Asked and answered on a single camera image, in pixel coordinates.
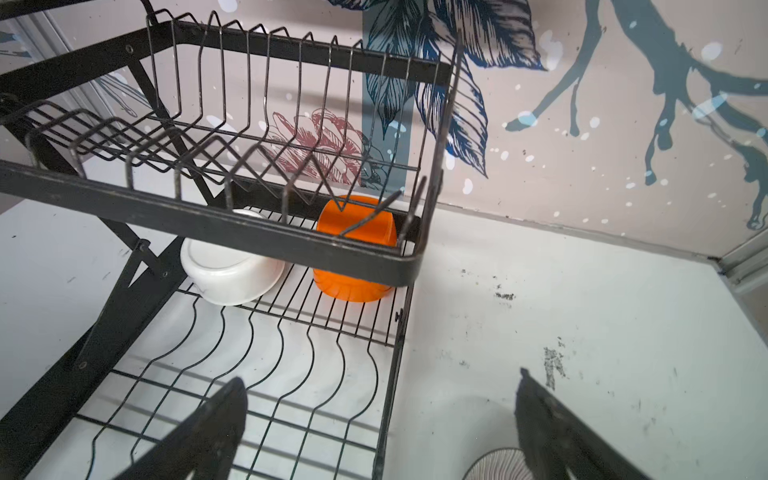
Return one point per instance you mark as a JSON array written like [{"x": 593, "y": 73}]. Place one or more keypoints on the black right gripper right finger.
[{"x": 557, "y": 445}]

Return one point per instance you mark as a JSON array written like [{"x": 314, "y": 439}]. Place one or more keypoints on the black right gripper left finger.
[{"x": 204, "y": 445}]

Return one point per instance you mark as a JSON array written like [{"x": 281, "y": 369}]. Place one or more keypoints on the white ceramic bowl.
[{"x": 227, "y": 277}]

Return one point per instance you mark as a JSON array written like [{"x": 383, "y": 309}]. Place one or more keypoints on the orange glass bowl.
[{"x": 347, "y": 276}]

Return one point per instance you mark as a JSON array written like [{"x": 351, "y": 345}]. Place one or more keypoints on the striped patterned bowl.
[{"x": 500, "y": 464}]

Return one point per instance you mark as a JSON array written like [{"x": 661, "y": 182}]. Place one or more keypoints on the black wire dish rack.
[{"x": 154, "y": 226}]

